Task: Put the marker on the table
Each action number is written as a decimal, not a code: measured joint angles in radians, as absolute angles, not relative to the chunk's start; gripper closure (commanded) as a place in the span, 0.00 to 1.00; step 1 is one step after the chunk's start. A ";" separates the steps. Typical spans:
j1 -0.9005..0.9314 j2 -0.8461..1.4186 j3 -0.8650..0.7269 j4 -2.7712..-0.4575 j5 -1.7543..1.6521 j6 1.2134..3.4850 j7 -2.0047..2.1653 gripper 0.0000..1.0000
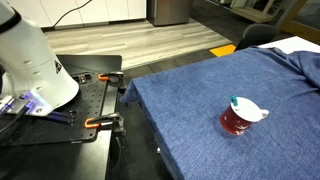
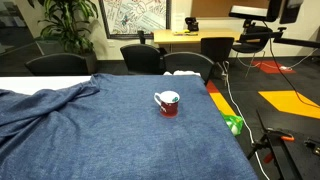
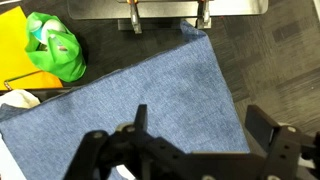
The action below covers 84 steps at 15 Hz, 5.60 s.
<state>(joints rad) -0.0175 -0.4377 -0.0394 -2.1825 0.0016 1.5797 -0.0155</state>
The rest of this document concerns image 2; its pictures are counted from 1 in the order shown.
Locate red and white mug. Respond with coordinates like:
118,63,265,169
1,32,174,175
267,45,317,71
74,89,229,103
154,91,180,117

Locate black office chair right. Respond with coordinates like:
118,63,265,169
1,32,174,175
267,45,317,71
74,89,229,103
164,52,214,84

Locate black office chair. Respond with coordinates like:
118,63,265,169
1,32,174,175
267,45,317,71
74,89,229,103
120,44,163,75
164,52,214,84
25,53,88,76

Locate black office chair middle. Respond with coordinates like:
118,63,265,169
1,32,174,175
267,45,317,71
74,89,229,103
120,44,163,75

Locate wooden desk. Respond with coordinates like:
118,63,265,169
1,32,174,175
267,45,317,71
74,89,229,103
153,28,240,51

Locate blue fabric table cloth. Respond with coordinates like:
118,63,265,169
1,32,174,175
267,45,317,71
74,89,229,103
0,74,258,180

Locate black chair at desk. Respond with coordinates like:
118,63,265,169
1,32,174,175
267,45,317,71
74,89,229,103
201,37,234,63

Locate black desk telephone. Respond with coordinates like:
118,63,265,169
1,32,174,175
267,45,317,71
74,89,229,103
185,17,199,31

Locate framed whiteboard drawing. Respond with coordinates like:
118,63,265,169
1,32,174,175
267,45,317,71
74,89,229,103
98,0,171,39

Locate green plastic bag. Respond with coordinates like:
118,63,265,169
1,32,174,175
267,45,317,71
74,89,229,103
221,113,243,136

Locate black office chair left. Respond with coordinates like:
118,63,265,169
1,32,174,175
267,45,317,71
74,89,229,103
25,53,88,76

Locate potted green plant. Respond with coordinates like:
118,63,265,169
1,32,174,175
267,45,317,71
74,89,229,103
26,0,98,74

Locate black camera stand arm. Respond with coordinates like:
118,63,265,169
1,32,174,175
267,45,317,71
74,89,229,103
228,0,320,50

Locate black cable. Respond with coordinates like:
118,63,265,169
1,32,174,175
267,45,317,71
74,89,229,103
263,19,320,110

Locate orange handled clamp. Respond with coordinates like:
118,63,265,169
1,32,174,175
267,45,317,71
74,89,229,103
247,128,295,160

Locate white power cable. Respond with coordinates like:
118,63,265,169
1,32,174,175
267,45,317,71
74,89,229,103
222,48,319,180

